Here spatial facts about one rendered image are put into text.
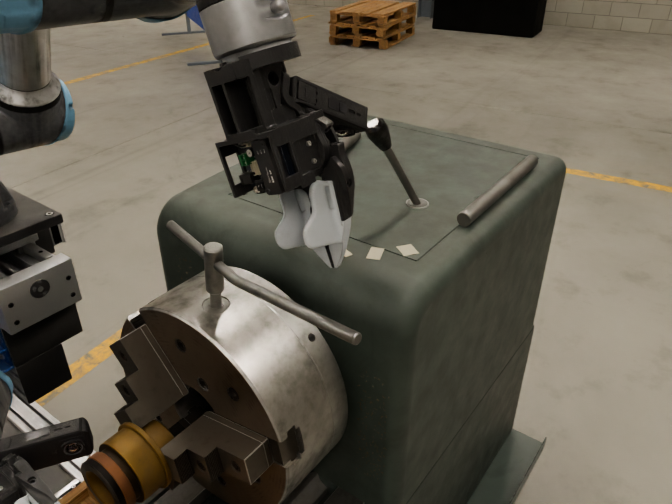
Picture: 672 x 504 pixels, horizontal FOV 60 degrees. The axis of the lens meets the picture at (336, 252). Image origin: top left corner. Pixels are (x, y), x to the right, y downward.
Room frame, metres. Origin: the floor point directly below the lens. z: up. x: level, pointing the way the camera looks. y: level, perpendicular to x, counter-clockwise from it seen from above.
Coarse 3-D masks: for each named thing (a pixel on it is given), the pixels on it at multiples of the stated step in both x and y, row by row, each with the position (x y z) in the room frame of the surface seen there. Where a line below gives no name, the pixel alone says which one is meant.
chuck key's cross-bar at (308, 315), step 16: (176, 224) 0.64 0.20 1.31; (192, 240) 0.61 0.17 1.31; (224, 272) 0.55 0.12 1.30; (240, 288) 0.53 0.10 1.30; (256, 288) 0.51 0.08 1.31; (272, 304) 0.49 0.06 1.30; (288, 304) 0.47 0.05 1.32; (304, 320) 0.45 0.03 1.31; (320, 320) 0.43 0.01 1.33; (352, 336) 0.40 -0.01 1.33
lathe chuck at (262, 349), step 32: (192, 288) 0.62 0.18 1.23; (128, 320) 0.62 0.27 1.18; (160, 320) 0.58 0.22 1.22; (192, 320) 0.55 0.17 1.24; (224, 320) 0.56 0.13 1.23; (256, 320) 0.57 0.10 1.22; (192, 352) 0.55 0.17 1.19; (224, 352) 0.51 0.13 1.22; (256, 352) 0.53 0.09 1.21; (288, 352) 0.54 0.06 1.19; (192, 384) 0.55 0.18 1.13; (224, 384) 0.51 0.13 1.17; (256, 384) 0.49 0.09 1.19; (288, 384) 0.51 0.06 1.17; (320, 384) 0.54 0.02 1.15; (160, 416) 0.60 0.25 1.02; (224, 416) 0.52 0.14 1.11; (256, 416) 0.49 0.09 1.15; (288, 416) 0.49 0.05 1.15; (320, 416) 0.52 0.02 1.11; (320, 448) 0.51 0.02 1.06; (224, 480) 0.53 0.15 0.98; (256, 480) 0.49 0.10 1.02; (288, 480) 0.46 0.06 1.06
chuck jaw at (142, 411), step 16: (128, 336) 0.57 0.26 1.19; (144, 336) 0.58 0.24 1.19; (128, 352) 0.56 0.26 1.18; (144, 352) 0.57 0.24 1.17; (160, 352) 0.58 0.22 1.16; (128, 368) 0.56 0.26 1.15; (144, 368) 0.55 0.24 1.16; (160, 368) 0.56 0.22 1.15; (128, 384) 0.53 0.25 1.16; (144, 384) 0.54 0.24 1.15; (160, 384) 0.55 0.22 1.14; (176, 384) 0.56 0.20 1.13; (128, 400) 0.53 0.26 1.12; (144, 400) 0.52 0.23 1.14; (160, 400) 0.53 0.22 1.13; (176, 400) 0.54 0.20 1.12; (128, 416) 0.50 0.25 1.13; (144, 416) 0.51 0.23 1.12
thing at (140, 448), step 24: (120, 432) 0.49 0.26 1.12; (144, 432) 0.48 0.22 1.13; (168, 432) 0.50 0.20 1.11; (96, 456) 0.45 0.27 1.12; (120, 456) 0.45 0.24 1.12; (144, 456) 0.46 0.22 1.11; (96, 480) 0.46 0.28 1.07; (120, 480) 0.43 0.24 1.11; (144, 480) 0.44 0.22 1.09; (168, 480) 0.46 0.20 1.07
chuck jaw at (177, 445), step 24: (192, 432) 0.50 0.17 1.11; (216, 432) 0.49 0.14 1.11; (240, 432) 0.49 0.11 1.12; (288, 432) 0.48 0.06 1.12; (168, 456) 0.46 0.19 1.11; (192, 456) 0.47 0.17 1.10; (216, 456) 0.46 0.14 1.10; (240, 456) 0.45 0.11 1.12; (264, 456) 0.46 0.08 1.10; (288, 456) 0.47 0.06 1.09
